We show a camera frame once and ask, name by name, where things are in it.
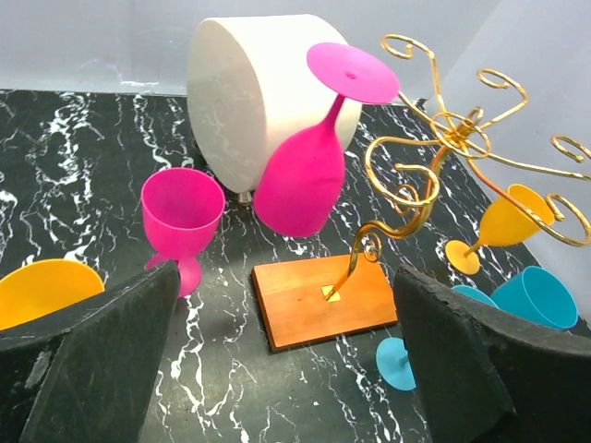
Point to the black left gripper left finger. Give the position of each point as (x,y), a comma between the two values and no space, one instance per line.
(86,372)

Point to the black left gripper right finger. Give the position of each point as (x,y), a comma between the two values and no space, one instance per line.
(485,375)

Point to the blue wine glass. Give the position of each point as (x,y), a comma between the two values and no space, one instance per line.
(392,358)
(538,296)

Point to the orange wine glass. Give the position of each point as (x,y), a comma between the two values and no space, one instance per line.
(44,287)
(501,225)

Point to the pink wine glass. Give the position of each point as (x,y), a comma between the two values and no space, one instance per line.
(304,177)
(181,211)

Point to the white cylindrical container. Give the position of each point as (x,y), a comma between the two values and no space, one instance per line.
(249,88)

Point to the gold wire wine glass rack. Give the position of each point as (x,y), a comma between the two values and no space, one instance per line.
(316,299)

